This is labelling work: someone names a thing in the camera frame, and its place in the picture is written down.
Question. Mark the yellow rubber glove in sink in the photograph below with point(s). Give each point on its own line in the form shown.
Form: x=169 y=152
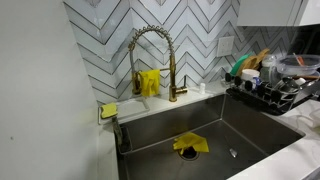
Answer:
x=198 y=143

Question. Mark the gold spring faucet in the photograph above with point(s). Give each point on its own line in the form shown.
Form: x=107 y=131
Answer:
x=169 y=65

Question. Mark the white mug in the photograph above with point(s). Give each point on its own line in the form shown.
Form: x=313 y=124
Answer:
x=251 y=75

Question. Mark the white wall outlet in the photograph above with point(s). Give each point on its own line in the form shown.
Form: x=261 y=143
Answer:
x=225 y=45

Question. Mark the green plate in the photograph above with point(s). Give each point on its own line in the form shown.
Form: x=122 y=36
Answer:
x=236 y=68

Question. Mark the yellow glove on faucet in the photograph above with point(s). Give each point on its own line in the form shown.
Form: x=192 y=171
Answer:
x=150 y=82

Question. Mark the clear plastic container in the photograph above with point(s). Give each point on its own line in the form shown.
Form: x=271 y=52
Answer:
x=298 y=65

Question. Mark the white upper cabinet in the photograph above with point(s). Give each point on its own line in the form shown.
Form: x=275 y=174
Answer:
x=292 y=13

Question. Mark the metal dish rack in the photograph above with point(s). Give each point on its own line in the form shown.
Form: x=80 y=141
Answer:
x=275 y=100

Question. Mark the yellow sponge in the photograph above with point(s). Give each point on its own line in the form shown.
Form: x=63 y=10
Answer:
x=108 y=110

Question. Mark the white sponge tray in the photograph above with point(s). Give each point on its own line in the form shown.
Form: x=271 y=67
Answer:
x=126 y=109

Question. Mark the sink caddy with brush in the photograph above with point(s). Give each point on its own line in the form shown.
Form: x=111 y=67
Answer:
x=122 y=135

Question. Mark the stainless steel sink basin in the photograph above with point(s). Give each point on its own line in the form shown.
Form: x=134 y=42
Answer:
x=212 y=139

